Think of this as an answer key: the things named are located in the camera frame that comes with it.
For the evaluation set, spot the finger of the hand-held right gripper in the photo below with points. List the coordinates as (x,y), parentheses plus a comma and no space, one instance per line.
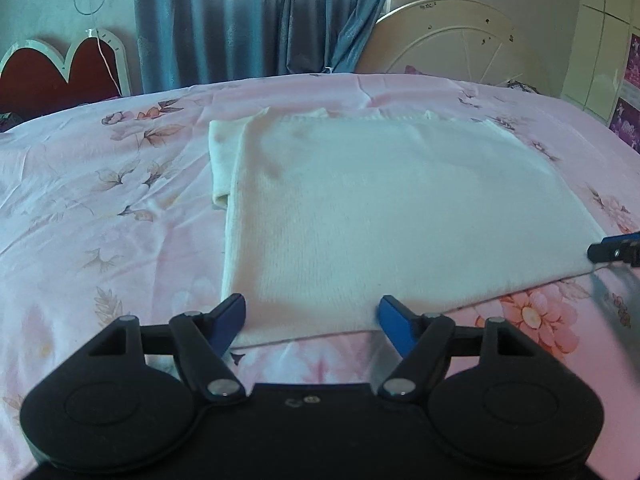
(625,236)
(612,251)

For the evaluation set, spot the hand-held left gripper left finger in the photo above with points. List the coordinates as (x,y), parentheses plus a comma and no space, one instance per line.
(230,317)

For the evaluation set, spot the pink floral bedsheet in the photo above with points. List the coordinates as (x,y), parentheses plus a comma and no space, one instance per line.
(100,210)

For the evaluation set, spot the floral pillow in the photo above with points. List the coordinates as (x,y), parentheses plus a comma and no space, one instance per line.
(522,85)

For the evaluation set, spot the pink wall poster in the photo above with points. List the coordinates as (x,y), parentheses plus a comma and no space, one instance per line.
(626,122)
(634,62)

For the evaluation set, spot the white knit sweater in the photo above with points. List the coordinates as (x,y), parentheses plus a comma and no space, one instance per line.
(390,210)

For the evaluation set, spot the blue window curtain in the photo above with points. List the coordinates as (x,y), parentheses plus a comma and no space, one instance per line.
(250,20)

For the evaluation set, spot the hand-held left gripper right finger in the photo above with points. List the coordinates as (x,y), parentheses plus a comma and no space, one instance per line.
(395,317)

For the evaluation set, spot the cream round headboard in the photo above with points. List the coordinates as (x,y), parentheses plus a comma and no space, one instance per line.
(450,40)

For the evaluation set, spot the cream panelled wardrobe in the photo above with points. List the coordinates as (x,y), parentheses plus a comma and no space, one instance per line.
(597,35)

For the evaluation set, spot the red heart-shaped headboard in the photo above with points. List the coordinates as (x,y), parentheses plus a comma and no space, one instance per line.
(45,77)

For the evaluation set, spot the purple pillow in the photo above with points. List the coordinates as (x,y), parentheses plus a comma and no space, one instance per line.
(425,71)

